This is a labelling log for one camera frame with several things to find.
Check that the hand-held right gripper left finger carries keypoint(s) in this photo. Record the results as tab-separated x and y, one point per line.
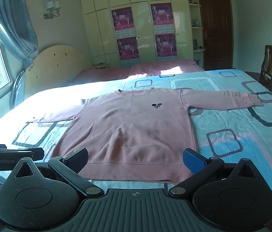
77	160

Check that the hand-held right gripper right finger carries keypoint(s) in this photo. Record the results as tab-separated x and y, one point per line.
194	161

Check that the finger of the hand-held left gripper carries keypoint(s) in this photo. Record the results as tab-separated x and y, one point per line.
38	153

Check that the pink sweatshirt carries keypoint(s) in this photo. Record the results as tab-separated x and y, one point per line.
131	130

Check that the patterned light blue bed sheet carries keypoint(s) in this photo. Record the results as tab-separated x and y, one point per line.
223	84

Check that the cream wooden headboard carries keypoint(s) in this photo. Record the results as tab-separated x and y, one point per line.
54	67

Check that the stack of books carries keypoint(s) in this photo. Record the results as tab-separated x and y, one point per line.
101	65

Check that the pink bed cover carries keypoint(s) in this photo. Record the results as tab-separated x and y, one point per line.
138	70

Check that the dark shelf ornament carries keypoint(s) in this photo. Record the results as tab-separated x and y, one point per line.
196	44

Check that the dark wooden chair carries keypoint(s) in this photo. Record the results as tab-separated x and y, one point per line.
270	65

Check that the cream corner shelf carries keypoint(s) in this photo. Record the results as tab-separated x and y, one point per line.
196	32

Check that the dark brown wooden door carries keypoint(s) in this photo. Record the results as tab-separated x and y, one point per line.
218	29

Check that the light blue shelf ornament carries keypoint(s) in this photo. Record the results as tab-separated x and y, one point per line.
196	23

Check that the grey blue curtain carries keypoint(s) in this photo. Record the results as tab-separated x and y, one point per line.
12	17

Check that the cream glossy wardrobe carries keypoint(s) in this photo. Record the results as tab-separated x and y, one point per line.
143	29

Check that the pink wall poster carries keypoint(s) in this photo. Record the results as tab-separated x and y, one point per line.
161	14
122	19
166	44
127	49

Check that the wall lamp with two shades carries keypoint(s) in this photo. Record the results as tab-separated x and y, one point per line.
52	8

